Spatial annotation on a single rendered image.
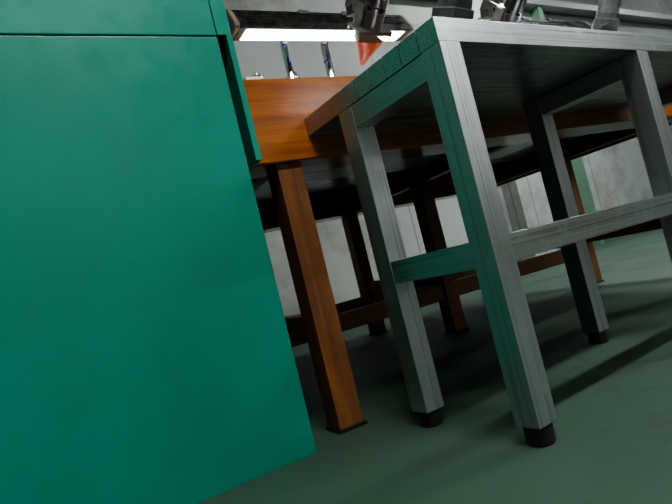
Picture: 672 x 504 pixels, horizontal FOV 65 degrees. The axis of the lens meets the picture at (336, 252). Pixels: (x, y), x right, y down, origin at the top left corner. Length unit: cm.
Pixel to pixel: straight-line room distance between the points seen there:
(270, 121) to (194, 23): 24
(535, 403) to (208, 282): 58
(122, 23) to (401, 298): 72
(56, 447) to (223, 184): 52
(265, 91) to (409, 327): 58
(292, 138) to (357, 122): 19
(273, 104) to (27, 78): 45
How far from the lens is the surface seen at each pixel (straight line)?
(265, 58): 372
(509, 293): 84
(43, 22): 111
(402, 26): 188
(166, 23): 114
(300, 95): 122
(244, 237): 103
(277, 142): 115
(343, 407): 116
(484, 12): 183
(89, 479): 99
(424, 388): 104
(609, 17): 173
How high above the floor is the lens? 32
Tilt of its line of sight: 2 degrees up
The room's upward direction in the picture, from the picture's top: 14 degrees counter-clockwise
